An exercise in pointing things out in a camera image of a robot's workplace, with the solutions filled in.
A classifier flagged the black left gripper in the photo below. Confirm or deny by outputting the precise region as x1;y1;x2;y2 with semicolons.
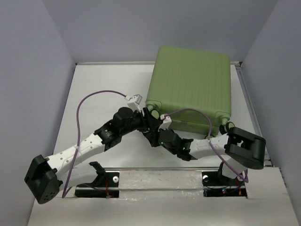
120;108;162;137

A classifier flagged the green hard-shell suitcase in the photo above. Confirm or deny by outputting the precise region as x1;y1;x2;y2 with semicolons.
145;46;231;136

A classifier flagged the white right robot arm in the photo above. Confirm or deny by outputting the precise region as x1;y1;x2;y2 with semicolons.
143;127;266;185

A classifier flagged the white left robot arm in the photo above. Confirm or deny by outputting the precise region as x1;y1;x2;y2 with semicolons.
24;107;165;204

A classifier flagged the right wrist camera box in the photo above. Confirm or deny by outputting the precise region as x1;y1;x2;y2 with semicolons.
158;114;172;131

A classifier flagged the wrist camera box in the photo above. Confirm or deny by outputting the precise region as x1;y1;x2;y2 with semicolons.
125;94;143;112
158;114;172;131

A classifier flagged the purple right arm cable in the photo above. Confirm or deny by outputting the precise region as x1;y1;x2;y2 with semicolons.
164;108;249;183

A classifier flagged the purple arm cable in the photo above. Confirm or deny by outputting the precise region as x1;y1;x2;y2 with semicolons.
62;90;130;198
164;108;249;183

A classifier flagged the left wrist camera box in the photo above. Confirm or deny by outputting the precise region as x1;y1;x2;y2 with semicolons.
125;94;143;112

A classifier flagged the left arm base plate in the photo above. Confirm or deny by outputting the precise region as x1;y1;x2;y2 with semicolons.
74;171;120;198

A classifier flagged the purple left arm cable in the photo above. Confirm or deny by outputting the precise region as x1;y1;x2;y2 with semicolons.
62;90;130;198

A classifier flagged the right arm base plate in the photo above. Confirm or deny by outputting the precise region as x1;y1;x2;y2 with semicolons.
202;171;247;197

